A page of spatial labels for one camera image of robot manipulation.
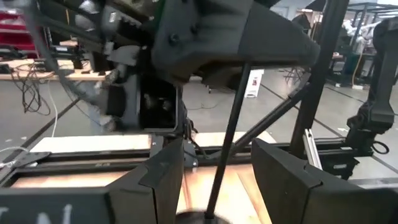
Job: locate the white floor sign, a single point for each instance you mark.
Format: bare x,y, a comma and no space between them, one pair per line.
253,82

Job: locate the silver aluminium bar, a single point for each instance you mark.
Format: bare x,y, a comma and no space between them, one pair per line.
311,147

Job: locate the black metal candlestick holder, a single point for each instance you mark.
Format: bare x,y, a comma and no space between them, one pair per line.
228,140

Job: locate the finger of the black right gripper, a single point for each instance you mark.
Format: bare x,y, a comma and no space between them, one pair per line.
224,40

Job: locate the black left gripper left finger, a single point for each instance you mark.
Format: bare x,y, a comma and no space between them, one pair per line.
155,186

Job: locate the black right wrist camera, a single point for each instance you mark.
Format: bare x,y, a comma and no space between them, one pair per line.
157,102

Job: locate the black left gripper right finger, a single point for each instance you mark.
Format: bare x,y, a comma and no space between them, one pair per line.
289,193

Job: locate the wooden work table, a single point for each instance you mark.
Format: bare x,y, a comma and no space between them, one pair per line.
87,76

